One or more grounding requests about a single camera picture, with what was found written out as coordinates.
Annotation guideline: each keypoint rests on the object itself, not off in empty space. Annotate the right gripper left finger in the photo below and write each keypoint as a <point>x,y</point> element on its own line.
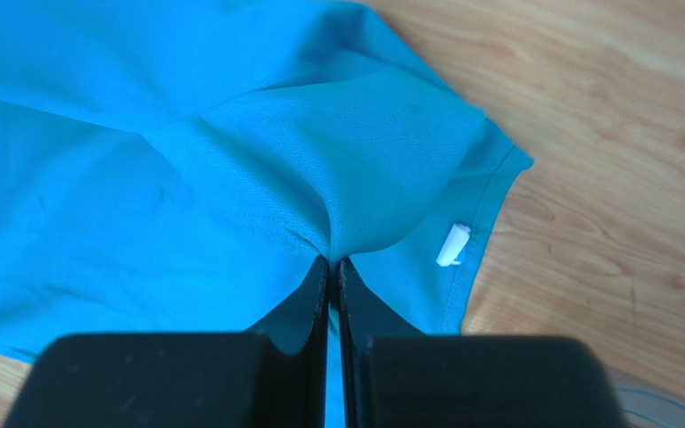
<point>272,374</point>

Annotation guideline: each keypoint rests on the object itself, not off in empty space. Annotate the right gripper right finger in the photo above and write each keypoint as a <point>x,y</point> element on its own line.
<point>396,376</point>

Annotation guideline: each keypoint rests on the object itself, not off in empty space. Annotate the teal blue t-shirt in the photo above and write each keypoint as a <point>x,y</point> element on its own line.
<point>178,165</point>

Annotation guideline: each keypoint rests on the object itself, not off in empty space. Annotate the white clothing tag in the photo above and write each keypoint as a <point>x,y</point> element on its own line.
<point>454,246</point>

